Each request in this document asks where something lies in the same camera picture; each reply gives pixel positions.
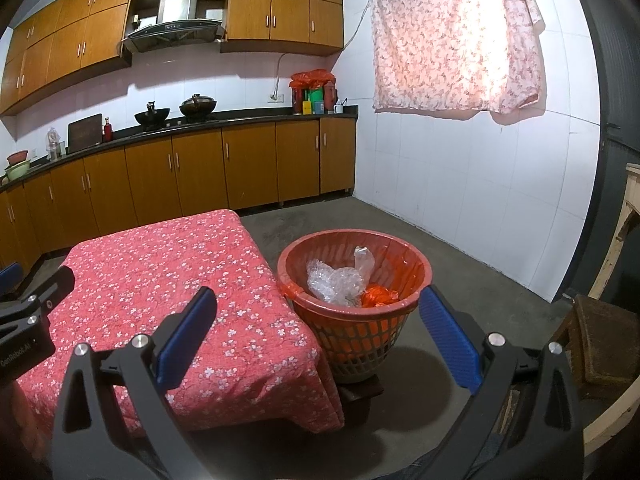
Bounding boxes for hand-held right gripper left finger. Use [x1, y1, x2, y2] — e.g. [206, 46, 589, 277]
[52, 286, 218, 480]

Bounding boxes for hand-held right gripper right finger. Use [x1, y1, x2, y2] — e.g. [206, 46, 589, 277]
[415, 285, 586, 480]

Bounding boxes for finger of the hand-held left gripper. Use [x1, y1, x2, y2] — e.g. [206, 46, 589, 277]
[0, 265, 23, 295]
[17, 265, 76, 317]

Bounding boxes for orange plastic bag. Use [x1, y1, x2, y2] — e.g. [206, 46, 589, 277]
[361, 284, 401, 308]

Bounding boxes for red plastic basket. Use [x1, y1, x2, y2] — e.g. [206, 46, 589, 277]
[277, 230, 433, 385]

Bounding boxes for clear plastic bag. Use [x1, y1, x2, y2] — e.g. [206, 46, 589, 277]
[352, 246, 376, 278]

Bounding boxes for clear bubble wrap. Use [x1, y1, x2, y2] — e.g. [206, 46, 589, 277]
[306, 257, 366, 307]

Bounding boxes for red floral blanket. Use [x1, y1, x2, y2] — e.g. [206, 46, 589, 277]
[15, 209, 346, 433]

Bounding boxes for dark low stand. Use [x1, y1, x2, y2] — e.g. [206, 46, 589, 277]
[336, 375, 386, 403]

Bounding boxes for clear plastic jar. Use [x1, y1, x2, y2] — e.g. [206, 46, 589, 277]
[46, 127, 65, 161]

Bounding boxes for brown wooden stool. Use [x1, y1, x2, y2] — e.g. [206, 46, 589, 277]
[550, 294, 640, 401]

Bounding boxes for dark cutting board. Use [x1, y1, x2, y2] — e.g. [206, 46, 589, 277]
[67, 113, 104, 153]

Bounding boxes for wooden lower cabinets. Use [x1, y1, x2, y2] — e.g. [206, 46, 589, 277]
[0, 117, 358, 281]

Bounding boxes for wooden cabinets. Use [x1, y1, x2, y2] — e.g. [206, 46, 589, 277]
[0, 117, 358, 281]
[0, 0, 346, 117]

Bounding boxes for black wok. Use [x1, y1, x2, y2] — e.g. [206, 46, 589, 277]
[134, 101, 171, 127]

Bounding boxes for gas stove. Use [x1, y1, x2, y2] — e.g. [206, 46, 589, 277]
[135, 115, 221, 130]

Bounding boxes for lidded wok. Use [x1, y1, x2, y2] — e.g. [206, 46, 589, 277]
[179, 93, 218, 121]

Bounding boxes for black kitchen countertop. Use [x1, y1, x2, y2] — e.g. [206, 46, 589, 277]
[0, 105, 360, 193]

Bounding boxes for steel range hood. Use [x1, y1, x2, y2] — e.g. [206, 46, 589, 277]
[121, 0, 227, 53]

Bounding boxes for red plastic bag cover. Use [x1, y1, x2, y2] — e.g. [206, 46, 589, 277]
[291, 70, 336, 88]

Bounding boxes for dark grey door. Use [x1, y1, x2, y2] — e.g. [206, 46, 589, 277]
[560, 0, 640, 306]

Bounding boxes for pink floral curtain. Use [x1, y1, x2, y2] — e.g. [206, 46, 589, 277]
[367, 0, 547, 126]

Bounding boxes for wooden upper cabinets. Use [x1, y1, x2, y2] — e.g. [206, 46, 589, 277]
[0, 0, 346, 117]

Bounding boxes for white power cable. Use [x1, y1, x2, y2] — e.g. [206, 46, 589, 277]
[274, 52, 293, 96]

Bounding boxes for thin wall cable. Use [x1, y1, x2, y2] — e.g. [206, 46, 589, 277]
[344, 2, 371, 51]

